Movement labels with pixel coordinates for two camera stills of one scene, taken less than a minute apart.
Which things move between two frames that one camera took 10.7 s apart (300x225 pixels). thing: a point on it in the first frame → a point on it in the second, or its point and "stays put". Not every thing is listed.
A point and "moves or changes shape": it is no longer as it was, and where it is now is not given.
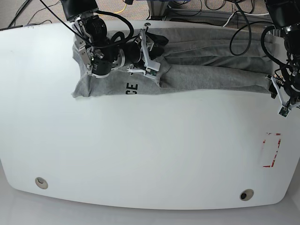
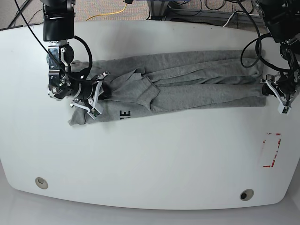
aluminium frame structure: x=158 y=9 stays put
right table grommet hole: x=246 y=194 stays put
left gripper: x=146 y=43 → x=89 y=94
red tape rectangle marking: x=276 y=153 stays put
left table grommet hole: x=41 y=183 stays put
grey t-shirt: x=195 y=58 moves or changes shape
